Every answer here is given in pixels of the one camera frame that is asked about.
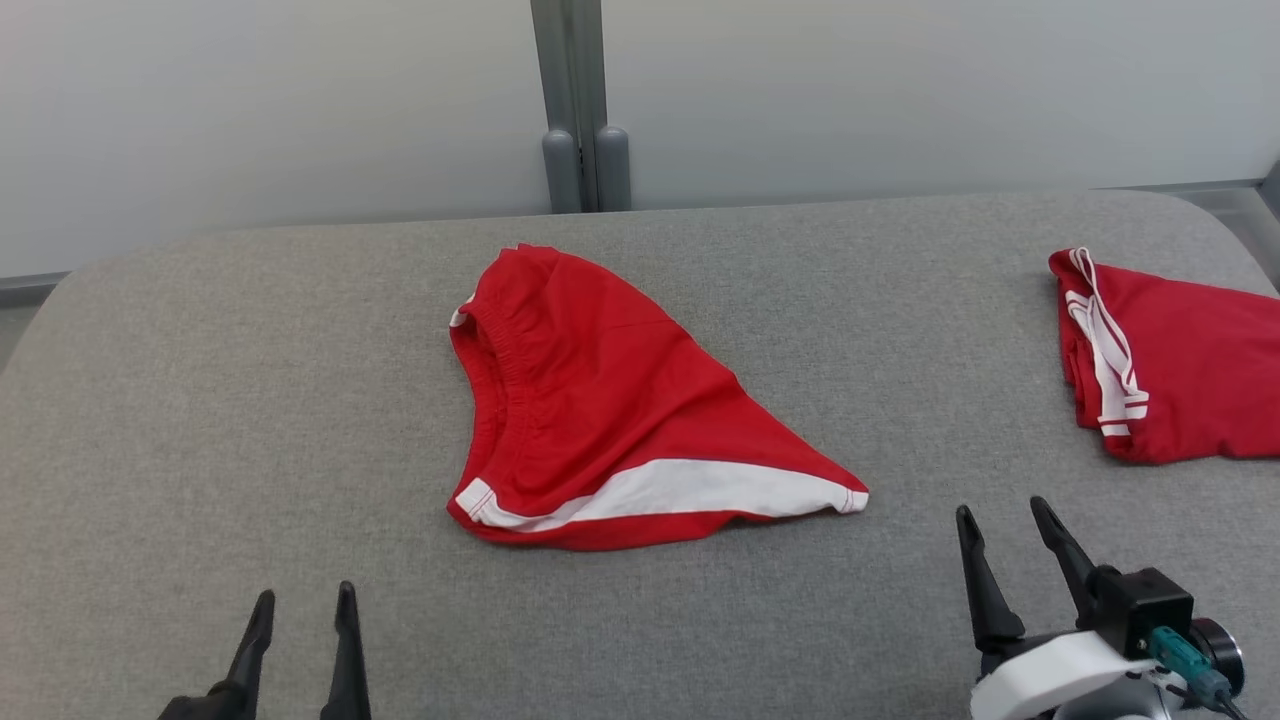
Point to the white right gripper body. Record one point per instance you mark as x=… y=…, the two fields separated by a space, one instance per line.
x=1050 y=675

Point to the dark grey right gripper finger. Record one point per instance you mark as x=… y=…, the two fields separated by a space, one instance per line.
x=988 y=600
x=1068 y=560

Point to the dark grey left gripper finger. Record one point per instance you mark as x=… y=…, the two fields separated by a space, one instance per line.
x=252 y=655
x=347 y=660

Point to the red white Bulls jersey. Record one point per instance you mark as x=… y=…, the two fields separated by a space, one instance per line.
x=1200 y=370

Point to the red shorts with white trim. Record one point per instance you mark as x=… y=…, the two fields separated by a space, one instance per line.
x=600 y=400

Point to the grey fabric sofa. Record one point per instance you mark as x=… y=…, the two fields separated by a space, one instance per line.
x=250 y=400

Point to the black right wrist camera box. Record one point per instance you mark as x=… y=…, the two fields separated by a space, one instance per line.
x=1140 y=605

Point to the grey wall base rail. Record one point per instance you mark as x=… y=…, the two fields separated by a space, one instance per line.
x=30 y=288
x=1230 y=192

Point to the grey double partition post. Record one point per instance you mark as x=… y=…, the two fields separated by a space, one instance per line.
x=580 y=100

